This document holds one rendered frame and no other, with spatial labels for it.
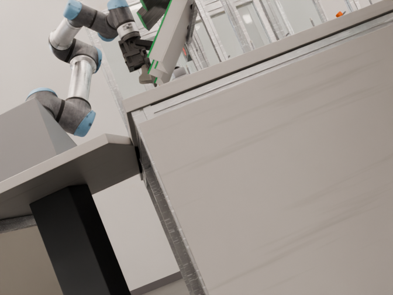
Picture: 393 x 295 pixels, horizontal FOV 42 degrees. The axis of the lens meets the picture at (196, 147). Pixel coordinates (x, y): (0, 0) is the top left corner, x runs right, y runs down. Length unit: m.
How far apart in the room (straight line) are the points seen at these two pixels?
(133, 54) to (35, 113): 0.40
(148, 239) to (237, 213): 4.58
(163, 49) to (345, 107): 0.53
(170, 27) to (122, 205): 4.38
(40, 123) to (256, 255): 0.99
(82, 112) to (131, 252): 3.80
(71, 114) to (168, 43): 0.72
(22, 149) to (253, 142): 0.97
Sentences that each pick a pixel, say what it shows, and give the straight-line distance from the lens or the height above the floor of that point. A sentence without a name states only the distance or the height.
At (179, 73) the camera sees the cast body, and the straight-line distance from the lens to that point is 1.89.
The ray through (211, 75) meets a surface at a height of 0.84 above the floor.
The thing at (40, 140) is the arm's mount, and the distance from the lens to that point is 1.83.
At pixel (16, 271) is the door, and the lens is 6.30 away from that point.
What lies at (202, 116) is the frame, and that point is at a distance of 1.11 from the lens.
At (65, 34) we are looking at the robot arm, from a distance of 2.18.
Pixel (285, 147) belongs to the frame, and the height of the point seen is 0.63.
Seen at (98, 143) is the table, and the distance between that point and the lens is 1.35.
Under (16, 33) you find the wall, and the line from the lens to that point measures 6.44.
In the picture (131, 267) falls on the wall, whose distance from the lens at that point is 5.76.
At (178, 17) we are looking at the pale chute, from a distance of 1.45.
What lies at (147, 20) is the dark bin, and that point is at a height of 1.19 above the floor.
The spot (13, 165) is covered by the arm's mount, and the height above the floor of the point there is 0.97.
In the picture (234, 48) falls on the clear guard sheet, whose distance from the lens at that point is 3.40.
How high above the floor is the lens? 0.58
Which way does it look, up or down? 7 degrees up
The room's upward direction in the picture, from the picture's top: 23 degrees counter-clockwise
